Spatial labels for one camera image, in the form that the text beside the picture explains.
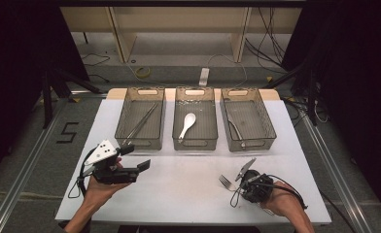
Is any aluminium rail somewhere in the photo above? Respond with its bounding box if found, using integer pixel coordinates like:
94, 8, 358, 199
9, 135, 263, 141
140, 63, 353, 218
298, 112, 371, 233
0, 96, 70, 233

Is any yellow tape roll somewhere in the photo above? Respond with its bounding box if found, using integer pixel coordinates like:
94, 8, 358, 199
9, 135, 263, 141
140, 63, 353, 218
135, 66, 152, 80

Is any right hand-held gripper black cable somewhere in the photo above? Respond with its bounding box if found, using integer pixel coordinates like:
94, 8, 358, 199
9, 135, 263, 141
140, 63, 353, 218
229, 174, 310, 210

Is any black cable bundle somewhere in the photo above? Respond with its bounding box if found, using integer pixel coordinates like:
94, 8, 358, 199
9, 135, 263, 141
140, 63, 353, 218
245, 7, 289, 76

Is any thin black floor cable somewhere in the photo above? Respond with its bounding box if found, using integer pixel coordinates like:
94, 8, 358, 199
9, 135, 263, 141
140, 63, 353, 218
80, 52, 113, 83

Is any metal table knife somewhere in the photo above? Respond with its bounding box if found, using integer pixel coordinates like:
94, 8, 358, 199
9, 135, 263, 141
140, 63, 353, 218
227, 118, 247, 150

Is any black curtain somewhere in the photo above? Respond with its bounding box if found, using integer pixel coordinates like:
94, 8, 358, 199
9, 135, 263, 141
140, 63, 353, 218
0, 0, 89, 178
281, 0, 381, 216

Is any metal fork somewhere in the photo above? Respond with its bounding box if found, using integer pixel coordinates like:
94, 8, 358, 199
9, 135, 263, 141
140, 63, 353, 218
219, 174, 276, 217

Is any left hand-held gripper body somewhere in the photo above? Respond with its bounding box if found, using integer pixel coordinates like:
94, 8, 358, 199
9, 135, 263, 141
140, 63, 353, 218
80, 139, 140, 186

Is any black metal stand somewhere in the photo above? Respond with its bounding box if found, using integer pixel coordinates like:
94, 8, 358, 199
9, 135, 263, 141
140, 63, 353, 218
261, 60, 320, 127
40, 63, 106, 130

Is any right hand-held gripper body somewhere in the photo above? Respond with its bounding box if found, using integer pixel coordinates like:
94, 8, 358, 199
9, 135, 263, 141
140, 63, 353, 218
234, 157, 275, 205

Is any metal chopstick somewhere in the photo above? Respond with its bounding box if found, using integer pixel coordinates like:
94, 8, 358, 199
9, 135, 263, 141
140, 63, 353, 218
126, 102, 160, 147
121, 102, 157, 147

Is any person's left hand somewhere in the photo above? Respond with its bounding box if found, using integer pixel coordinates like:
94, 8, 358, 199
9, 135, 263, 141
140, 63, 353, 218
82, 156, 132, 209

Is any beige wooden desk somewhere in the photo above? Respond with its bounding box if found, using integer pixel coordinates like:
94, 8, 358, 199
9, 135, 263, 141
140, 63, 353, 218
58, 6, 303, 64

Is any white power strip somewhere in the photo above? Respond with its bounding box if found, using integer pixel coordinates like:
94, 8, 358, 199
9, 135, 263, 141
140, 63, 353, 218
198, 67, 211, 87

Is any smoky clear plastic bin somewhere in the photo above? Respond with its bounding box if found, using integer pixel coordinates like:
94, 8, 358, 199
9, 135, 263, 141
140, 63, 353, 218
172, 85, 220, 151
114, 86, 166, 151
220, 86, 278, 153

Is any white ceramic spoon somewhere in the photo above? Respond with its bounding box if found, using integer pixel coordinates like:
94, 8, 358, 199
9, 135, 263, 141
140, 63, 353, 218
178, 112, 197, 144

